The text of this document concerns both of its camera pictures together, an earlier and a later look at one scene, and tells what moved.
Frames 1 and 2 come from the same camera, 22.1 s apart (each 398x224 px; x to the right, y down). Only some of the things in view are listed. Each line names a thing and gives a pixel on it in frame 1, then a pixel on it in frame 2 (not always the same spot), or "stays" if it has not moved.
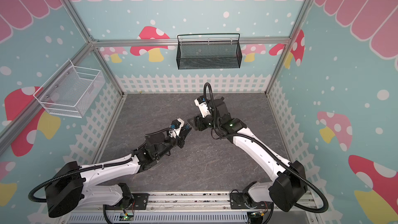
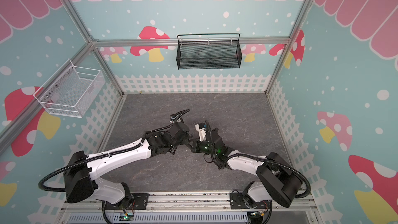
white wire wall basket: x=70 y=91 stays
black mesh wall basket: x=209 y=55 stays
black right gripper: x=200 y=122 → x=210 y=137
